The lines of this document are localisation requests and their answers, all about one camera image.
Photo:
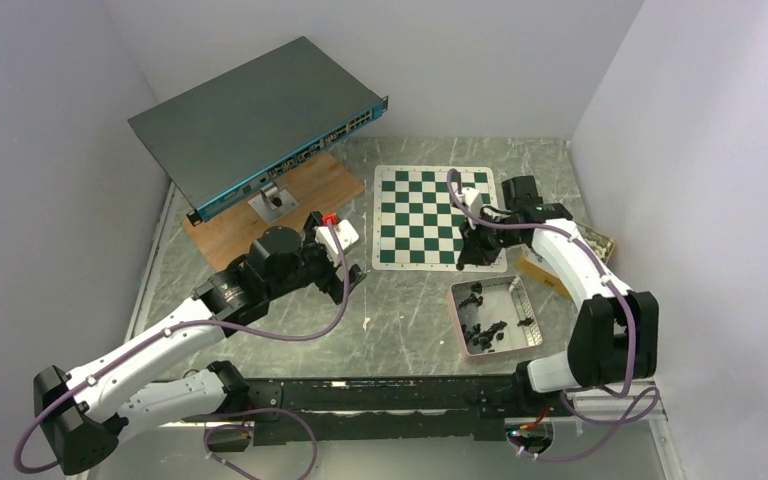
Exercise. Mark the metal switch stand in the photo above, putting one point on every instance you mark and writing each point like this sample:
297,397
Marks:
272,203

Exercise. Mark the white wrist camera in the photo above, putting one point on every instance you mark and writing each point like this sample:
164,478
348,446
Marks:
469,199
335,232

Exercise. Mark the green white chess board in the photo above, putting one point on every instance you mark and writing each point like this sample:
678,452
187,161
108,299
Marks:
415,226

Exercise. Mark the grey network switch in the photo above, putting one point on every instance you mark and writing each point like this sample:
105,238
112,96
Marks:
229,137

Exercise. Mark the wooden board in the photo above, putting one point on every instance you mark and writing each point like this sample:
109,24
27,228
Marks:
322,184

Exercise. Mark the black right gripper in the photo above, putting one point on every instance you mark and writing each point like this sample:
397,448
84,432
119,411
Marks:
473,250

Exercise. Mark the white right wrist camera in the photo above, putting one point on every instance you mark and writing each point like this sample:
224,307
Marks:
469,199

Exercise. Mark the pink metal tray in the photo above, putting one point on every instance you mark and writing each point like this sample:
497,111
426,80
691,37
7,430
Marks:
504,298

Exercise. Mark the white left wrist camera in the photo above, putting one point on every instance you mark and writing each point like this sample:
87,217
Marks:
335,232

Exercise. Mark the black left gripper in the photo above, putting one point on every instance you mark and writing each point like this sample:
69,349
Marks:
331,282

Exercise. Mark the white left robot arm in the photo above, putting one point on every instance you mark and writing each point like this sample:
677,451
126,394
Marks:
86,412

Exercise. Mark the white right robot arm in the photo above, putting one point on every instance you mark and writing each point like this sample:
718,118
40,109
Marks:
614,336

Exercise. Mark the black chess pieces pile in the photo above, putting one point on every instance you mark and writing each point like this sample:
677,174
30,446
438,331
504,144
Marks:
478,339

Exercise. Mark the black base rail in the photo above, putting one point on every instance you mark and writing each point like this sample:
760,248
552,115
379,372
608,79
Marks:
479,407

